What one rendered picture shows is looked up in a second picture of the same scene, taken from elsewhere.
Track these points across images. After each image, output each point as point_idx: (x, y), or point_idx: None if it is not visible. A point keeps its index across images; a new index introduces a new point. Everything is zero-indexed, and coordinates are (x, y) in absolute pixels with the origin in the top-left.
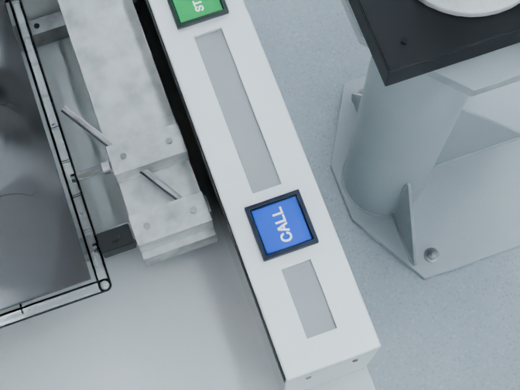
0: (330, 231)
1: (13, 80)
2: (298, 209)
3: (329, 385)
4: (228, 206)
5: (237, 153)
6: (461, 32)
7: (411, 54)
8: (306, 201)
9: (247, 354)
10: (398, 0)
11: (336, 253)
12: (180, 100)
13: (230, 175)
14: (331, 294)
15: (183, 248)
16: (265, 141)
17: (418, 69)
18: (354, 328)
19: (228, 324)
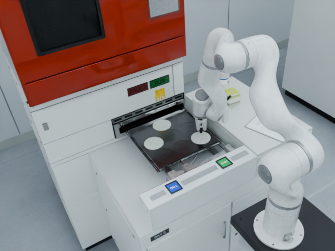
0: (174, 196)
1: (199, 147)
2: (178, 188)
3: (146, 224)
4: (176, 178)
5: (188, 177)
6: (249, 231)
7: (237, 220)
8: (180, 190)
9: None
10: (252, 215)
11: (169, 198)
12: None
13: (183, 177)
14: (159, 198)
15: None
16: (193, 181)
17: (236, 226)
18: (152, 204)
19: None
